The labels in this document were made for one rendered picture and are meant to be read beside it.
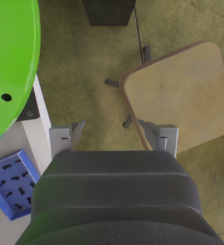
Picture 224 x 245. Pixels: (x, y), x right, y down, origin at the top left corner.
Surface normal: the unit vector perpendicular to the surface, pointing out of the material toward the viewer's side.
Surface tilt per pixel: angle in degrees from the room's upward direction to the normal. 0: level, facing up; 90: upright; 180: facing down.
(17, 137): 0
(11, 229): 0
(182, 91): 0
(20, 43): 24
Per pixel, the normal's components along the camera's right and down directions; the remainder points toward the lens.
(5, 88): 0.38, 0.41
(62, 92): 0.02, 0.25
